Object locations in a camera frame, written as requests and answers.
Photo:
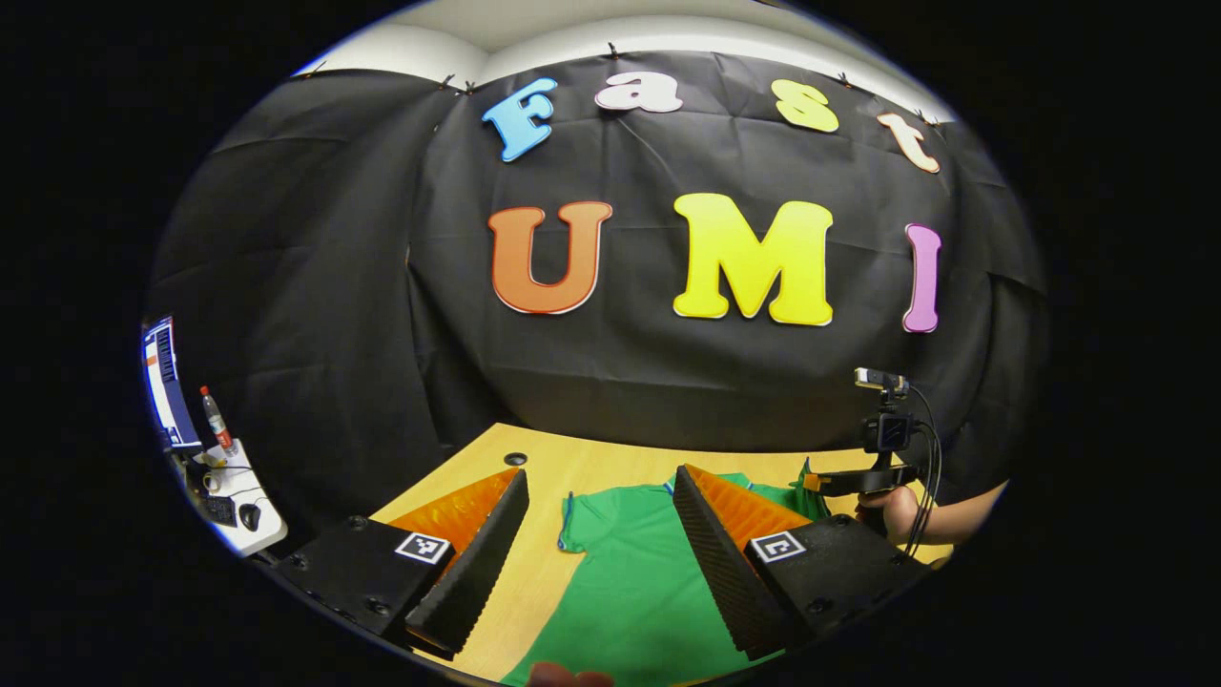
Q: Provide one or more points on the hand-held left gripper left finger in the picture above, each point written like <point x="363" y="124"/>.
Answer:
<point x="477" y="563"/>

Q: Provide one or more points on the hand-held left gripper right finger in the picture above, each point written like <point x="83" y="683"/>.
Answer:
<point x="720" y="563"/>

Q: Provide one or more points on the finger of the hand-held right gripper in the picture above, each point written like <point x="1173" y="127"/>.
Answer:
<point x="811" y="483"/>

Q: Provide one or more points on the green T-shirt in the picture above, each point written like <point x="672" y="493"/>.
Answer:
<point x="630" y="572"/>

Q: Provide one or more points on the black backdrop cloth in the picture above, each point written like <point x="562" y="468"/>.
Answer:
<point x="668" y="382"/>

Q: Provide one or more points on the white side desk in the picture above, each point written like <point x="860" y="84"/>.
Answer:
<point x="267" y="525"/>

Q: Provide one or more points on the black computer mouse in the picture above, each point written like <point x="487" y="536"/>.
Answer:
<point x="249" y="516"/>

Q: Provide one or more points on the black keyboard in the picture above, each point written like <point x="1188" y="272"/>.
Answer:
<point x="219" y="510"/>

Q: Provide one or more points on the red-capped plastic bottle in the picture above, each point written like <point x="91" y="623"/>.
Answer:
<point x="216" y="420"/>

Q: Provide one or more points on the computer monitor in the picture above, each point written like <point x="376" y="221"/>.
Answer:
<point x="170" y="382"/>

